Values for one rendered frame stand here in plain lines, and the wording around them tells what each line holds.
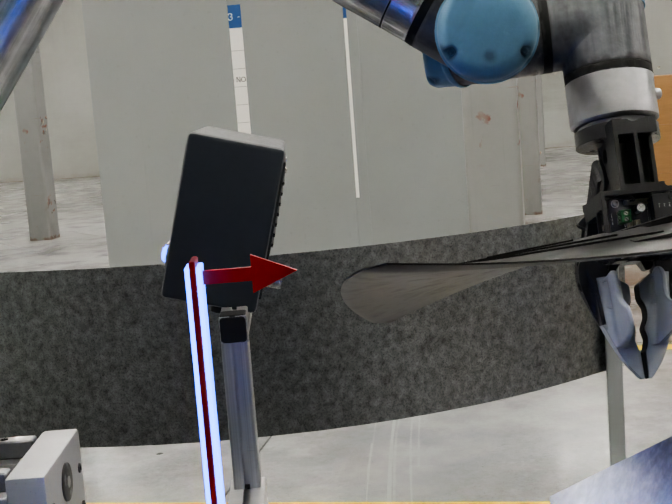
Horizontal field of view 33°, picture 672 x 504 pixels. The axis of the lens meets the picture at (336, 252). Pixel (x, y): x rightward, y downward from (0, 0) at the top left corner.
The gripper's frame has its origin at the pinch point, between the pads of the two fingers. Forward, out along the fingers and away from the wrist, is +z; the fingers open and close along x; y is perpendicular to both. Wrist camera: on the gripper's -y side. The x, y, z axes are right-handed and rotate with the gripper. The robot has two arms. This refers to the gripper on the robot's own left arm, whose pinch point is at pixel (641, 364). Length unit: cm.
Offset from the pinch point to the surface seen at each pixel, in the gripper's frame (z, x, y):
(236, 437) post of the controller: 2.7, -36.6, -30.4
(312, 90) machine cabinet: -200, -10, -553
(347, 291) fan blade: -5.2, -25.4, 26.8
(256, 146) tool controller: -29, -32, -27
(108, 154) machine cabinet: -182, -139, -591
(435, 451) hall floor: 13, 15, -309
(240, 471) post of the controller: 6.4, -36.6, -31.6
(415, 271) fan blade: -4.9, -21.9, 34.6
